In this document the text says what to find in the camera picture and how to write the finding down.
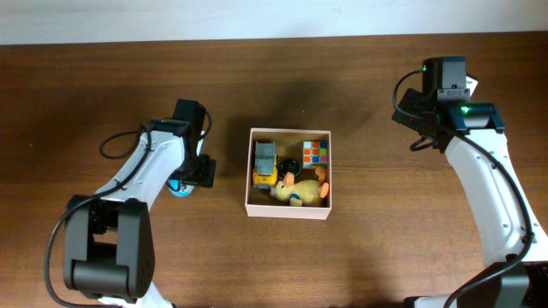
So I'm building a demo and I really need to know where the blue robot ball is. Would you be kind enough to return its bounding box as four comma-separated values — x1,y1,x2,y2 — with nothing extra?
166,179,194,198

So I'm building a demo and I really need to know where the yellow grey toy dump truck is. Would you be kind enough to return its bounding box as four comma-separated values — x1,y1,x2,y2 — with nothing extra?
253,141,277,189

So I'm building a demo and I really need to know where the black round toy wheel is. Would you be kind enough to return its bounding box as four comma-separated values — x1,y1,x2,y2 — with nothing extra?
278,158,301,177

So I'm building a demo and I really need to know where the yellow plush bunny toy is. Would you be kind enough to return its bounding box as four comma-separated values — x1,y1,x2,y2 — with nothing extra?
271,167,330,207

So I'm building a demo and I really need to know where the multicoloured puzzle cube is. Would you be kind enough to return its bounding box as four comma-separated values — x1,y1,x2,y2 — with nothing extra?
302,141,329,169

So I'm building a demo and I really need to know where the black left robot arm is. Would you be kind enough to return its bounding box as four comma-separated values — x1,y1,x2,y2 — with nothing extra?
54,98,216,307

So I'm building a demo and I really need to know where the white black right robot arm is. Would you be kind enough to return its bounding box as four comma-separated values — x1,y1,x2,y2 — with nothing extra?
392,56,547,308

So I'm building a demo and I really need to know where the pink open cardboard box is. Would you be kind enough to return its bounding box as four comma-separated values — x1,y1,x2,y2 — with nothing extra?
245,128,332,220

